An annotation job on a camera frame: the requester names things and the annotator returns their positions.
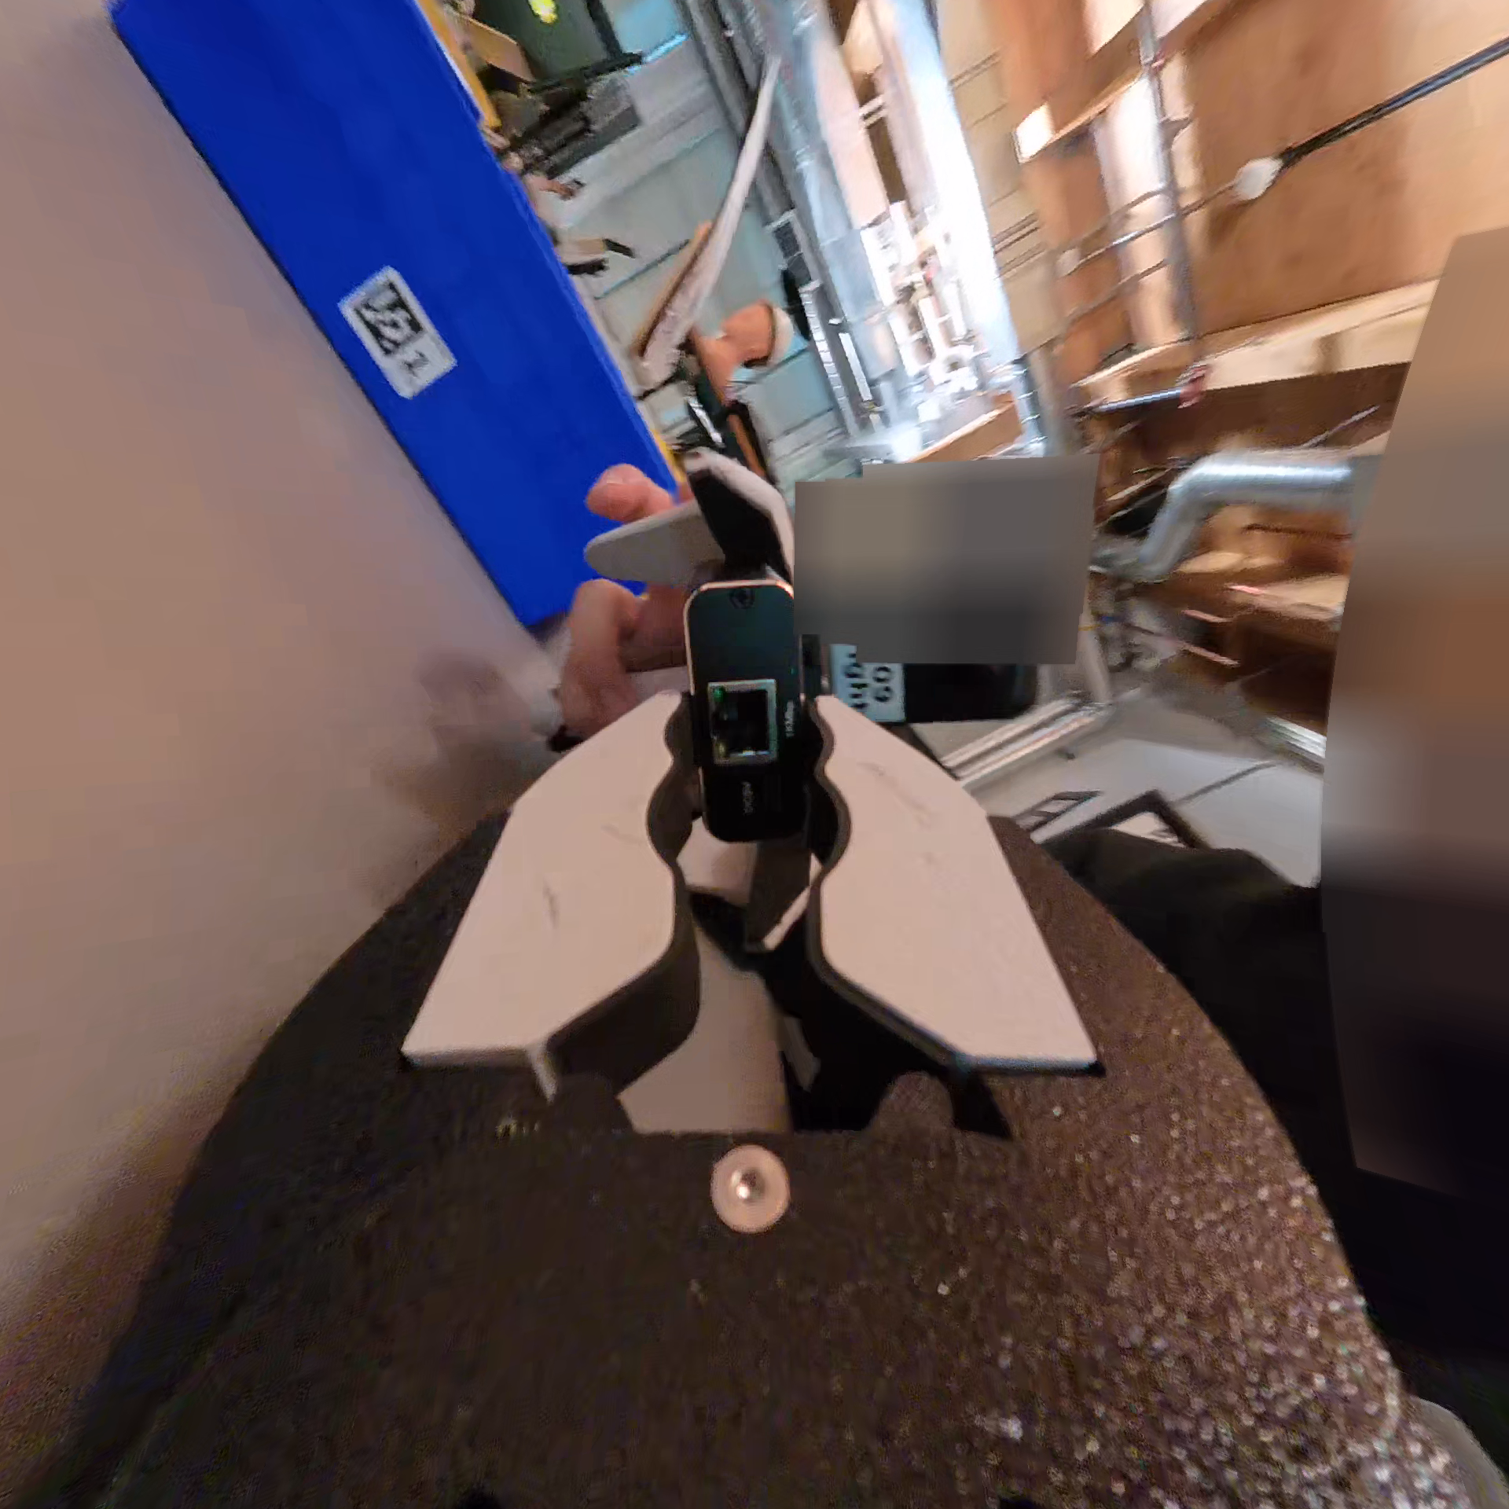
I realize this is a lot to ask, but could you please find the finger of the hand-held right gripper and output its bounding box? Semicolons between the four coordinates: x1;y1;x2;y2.
745;844;817;955
684;840;756;908

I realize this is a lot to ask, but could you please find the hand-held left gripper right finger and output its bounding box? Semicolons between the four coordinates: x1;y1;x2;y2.
801;696;1103;1079

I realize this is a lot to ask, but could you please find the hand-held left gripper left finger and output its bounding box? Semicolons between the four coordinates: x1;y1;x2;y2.
400;689;705;1101

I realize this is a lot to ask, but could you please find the black network splitter box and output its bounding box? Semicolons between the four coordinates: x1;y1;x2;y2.
684;580;817;844

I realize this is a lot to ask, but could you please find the blue plastic bin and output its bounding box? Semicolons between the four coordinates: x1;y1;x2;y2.
111;0;680;628

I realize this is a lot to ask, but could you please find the silver duct elbow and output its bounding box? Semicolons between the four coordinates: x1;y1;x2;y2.
1090;450;1358;581

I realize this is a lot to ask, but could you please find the person's right hand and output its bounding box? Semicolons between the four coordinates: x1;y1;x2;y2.
551;461;691;747

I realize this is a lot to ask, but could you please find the person's black hoodie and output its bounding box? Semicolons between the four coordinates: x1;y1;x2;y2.
1036;822;1509;1415

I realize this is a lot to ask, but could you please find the wooden document stand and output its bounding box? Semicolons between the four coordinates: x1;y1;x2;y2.
630;46;785;378

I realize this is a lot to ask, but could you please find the silver ventilation duct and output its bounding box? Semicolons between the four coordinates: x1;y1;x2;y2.
707;0;880;472
873;0;1038;449

